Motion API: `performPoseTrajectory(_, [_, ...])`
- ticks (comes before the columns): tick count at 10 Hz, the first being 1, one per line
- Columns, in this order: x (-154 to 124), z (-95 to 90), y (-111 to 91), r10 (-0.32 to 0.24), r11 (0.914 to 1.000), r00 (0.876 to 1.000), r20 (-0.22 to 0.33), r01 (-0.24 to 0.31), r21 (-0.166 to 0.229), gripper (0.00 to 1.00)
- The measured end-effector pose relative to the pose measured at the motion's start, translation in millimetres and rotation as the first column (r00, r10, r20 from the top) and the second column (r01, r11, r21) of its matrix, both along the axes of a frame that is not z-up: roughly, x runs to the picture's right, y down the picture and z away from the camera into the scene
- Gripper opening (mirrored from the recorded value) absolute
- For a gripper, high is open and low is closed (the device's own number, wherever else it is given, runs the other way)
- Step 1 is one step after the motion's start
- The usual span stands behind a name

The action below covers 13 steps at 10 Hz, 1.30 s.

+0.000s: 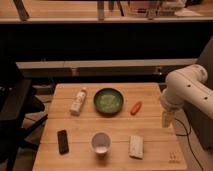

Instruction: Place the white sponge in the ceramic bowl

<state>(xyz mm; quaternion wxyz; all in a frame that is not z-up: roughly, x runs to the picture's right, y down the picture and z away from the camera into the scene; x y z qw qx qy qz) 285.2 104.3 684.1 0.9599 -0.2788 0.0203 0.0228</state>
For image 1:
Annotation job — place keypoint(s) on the orange carrot toy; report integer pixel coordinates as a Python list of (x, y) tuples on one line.
[(136, 108)]

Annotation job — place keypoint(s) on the black chair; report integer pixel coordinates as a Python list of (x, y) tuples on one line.
[(17, 98)]

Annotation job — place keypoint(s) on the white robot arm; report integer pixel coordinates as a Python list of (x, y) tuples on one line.
[(186, 85)]

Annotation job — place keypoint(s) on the white plastic bottle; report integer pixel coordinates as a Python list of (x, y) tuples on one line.
[(78, 102)]

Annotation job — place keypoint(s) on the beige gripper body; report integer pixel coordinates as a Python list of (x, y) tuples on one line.
[(167, 118)]

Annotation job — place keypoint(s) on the green ceramic bowl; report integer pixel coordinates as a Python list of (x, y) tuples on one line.
[(108, 101)]

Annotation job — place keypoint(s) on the white paper cup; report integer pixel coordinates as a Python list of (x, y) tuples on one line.
[(101, 143)]

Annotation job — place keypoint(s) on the black remote control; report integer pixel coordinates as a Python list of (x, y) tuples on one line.
[(63, 142)]

